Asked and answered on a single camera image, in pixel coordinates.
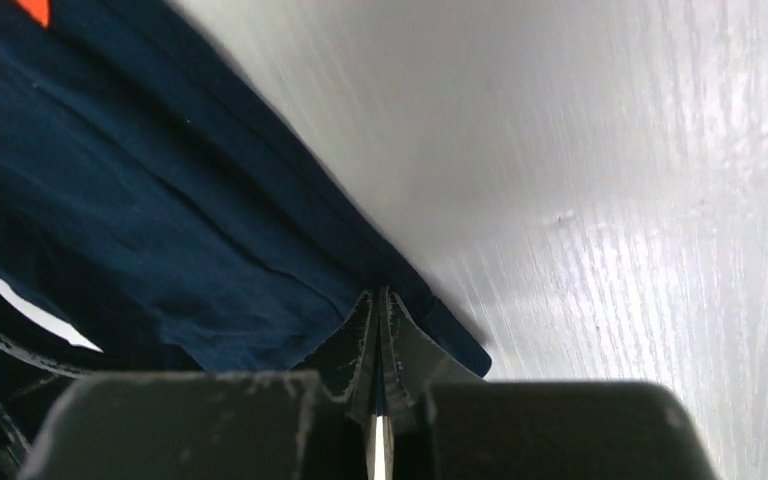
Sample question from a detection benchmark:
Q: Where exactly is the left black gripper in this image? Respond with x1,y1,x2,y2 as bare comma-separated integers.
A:
0,284,203,480

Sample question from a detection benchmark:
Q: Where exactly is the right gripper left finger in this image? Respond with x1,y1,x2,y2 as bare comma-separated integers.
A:
294,290,378,479

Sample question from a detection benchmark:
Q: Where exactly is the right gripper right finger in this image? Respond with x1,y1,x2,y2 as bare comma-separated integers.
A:
379,287,481,479

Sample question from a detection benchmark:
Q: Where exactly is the navy orange underwear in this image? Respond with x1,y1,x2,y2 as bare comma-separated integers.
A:
0,1,491,376

